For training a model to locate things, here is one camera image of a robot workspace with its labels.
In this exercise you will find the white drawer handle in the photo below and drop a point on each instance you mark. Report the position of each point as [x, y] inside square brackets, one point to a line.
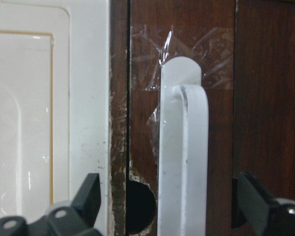
[183, 150]

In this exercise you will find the dark wooden drawer front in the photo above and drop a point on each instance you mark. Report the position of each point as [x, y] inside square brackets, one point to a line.
[246, 49]

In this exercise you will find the white plastic panel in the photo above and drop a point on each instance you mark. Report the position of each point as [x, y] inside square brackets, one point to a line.
[54, 102]

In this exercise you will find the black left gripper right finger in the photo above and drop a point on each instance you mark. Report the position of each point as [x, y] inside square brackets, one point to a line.
[267, 215]

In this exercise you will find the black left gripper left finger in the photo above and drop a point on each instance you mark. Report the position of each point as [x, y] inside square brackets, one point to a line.
[75, 218]

